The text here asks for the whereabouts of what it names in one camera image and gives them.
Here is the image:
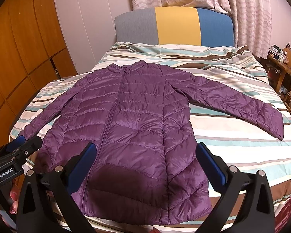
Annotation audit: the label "wooden wardrobe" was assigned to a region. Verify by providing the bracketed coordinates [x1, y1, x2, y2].
[0, 0, 77, 147]

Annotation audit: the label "purple quilted down jacket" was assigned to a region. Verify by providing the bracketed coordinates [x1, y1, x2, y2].
[21, 61, 284, 225]

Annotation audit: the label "clutter on desk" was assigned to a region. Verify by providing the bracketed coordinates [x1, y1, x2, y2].
[268, 45, 289, 64]

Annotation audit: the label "left hand pink nails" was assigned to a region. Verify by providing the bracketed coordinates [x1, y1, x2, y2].
[9, 183, 20, 215]

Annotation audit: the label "grey yellow blue headboard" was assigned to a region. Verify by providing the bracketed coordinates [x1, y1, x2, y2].
[114, 6, 235, 47]

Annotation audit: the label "wooden desk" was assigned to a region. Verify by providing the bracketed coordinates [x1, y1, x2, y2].
[267, 47, 291, 93]

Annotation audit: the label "pink patterned curtain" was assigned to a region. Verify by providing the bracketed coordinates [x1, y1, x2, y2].
[132, 0, 272, 58]

